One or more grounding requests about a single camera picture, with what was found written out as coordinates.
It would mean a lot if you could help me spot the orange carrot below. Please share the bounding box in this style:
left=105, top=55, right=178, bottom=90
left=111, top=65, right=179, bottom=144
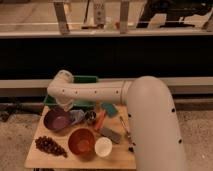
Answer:
left=94, top=110, right=106, bottom=131

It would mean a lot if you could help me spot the purple bowl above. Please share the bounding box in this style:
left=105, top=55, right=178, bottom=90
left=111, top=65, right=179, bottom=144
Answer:
left=43, top=107, right=71, bottom=131

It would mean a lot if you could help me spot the grey rectangular block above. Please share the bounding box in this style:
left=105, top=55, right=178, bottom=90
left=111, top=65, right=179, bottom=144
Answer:
left=100, top=127, right=121, bottom=144

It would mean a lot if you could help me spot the small metal cup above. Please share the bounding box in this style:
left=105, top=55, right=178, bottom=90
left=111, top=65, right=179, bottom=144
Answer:
left=85, top=110, right=96, bottom=123

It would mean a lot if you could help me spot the white cup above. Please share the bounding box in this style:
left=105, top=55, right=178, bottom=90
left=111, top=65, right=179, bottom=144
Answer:
left=95, top=137, right=112, bottom=158

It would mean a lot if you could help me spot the bunch of dark grapes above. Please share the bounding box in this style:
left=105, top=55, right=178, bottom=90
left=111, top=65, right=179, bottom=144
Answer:
left=35, top=136, right=68, bottom=158

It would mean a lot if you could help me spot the black handled brush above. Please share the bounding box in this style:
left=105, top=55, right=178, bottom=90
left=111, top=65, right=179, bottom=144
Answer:
left=128, top=147, right=134, bottom=153

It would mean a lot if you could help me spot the teal sponge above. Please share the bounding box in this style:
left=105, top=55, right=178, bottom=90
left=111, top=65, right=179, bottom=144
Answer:
left=101, top=103, right=118, bottom=117

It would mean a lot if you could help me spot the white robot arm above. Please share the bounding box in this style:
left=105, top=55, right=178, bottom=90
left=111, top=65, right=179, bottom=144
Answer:
left=47, top=70, right=187, bottom=171

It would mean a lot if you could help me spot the orange bowl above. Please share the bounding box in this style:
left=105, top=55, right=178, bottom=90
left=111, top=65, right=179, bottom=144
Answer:
left=68, top=128, right=95, bottom=156

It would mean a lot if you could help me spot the green plastic tray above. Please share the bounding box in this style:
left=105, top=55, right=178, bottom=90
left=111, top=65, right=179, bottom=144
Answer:
left=43, top=75, right=98, bottom=110

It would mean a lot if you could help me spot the grey towel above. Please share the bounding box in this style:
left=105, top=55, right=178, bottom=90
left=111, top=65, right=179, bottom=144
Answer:
left=69, top=110, right=85, bottom=125

